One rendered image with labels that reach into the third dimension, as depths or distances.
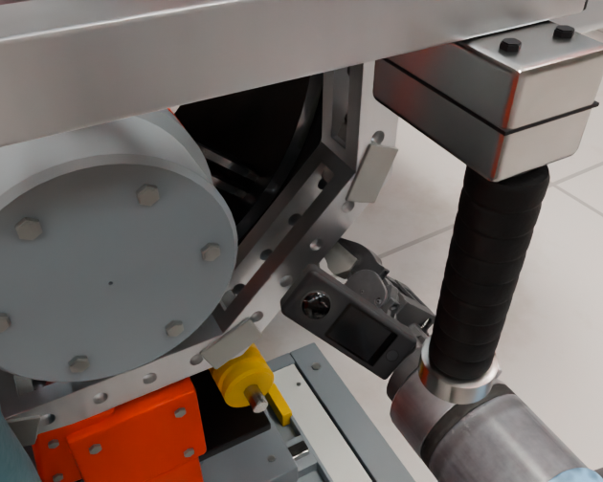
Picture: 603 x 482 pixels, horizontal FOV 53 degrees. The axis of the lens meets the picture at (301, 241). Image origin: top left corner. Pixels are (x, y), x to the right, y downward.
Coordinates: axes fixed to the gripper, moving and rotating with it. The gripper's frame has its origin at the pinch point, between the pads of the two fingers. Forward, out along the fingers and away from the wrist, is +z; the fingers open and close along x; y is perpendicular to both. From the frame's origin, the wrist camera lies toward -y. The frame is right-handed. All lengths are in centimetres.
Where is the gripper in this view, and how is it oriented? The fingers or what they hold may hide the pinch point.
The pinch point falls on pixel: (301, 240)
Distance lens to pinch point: 62.6
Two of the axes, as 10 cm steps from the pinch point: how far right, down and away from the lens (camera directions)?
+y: 6.2, 3.3, 7.1
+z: -4.8, -5.6, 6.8
